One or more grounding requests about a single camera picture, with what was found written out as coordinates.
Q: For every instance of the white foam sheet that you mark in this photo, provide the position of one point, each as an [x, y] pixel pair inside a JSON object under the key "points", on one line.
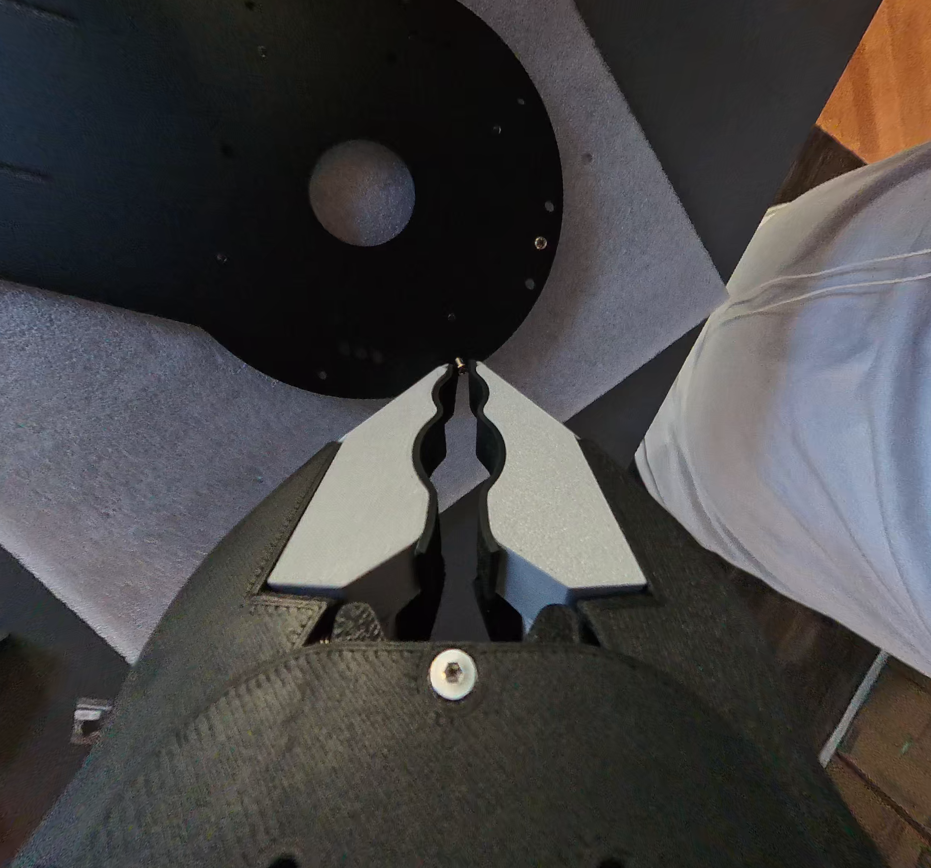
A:
{"points": [[109, 410]]}

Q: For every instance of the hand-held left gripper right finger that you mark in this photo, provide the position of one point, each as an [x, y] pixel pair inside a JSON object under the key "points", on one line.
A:
{"points": [[567, 519]]}

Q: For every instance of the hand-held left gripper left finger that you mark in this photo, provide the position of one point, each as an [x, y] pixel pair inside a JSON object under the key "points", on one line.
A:
{"points": [[356, 519]]}

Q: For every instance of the black metal base plate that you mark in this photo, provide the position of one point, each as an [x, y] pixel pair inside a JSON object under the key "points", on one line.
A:
{"points": [[218, 83]]}

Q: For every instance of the person's white shirt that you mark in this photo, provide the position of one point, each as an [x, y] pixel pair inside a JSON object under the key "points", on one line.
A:
{"points": [[800, 374]]}

